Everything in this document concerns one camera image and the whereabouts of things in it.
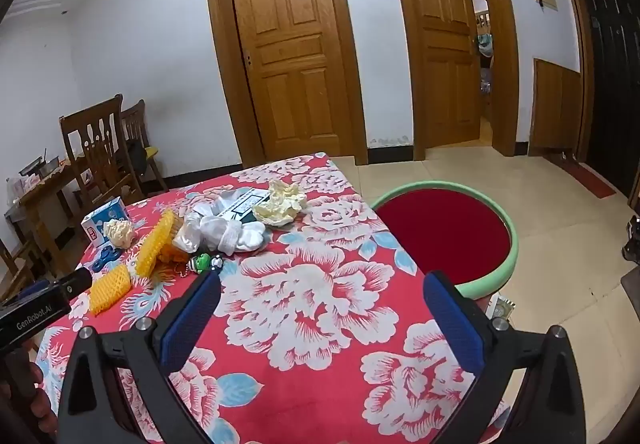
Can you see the metal tray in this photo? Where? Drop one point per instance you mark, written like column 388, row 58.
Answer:
column 37, row 165

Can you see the blue and white milk carton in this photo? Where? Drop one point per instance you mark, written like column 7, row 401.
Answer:
column 100, row 219

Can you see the yellow seat cushion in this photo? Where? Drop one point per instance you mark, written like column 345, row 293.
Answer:
column 151, row 152

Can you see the tall wooden chair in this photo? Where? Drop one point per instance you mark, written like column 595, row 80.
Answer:
column 97, row 149

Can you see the clear plastic bag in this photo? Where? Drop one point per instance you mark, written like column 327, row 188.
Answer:
column 20, row 186

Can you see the silver foil pack white box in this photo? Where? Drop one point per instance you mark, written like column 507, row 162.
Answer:
column 247, row 204

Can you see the black metal object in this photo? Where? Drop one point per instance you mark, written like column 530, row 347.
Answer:
column 632, row 244

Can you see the dark entrance door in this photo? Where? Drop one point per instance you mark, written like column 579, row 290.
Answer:
column 610, row 74

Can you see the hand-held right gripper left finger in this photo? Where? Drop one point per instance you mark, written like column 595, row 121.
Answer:
column 192, row 319

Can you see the red green-rimmed stool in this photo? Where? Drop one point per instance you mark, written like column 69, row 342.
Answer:
column 440, row 224

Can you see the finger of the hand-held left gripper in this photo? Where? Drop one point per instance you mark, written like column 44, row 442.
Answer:
column 76, row 282

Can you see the wooden dining table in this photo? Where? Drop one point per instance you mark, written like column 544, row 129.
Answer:
column 47, row 189

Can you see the person's left hand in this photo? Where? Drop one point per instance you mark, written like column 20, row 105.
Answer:
column 37, row 404

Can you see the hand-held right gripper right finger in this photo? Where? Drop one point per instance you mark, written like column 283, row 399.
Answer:
column 450, row 324

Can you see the large cream paper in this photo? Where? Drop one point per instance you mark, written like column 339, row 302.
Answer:
column 280, row 206

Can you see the long yellow foam fruit net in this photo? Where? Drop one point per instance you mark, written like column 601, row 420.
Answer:
column 152, row 244

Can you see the short yellow foam fruit net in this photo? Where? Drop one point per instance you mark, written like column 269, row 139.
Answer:
column 109, row 289

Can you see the small cream paper ball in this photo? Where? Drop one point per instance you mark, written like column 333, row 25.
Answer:
column 119, row 233

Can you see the red floral tablecloth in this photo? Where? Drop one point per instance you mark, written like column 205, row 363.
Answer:
column 300, row 284

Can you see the wooden wall cabinet panel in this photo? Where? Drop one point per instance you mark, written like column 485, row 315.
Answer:
column 555, row 109

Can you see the open wooden door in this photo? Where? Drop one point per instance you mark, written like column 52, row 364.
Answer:
column 440, row 49

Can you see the red doormat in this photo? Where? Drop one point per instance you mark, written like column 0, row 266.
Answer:
column 592, row 179

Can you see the closed wooden door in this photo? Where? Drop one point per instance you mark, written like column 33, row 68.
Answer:
column 290, row 49

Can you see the blue fidget spinner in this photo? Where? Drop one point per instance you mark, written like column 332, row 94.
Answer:
column 102, row 258

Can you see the white sock bundle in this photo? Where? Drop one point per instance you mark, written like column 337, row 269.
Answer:
column 225, row 234

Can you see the pale printed box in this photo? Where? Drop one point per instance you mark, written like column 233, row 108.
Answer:
column 502, row 309

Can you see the yellow instant noodle packet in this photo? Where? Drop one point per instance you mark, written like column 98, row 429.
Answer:
column 176, row 254

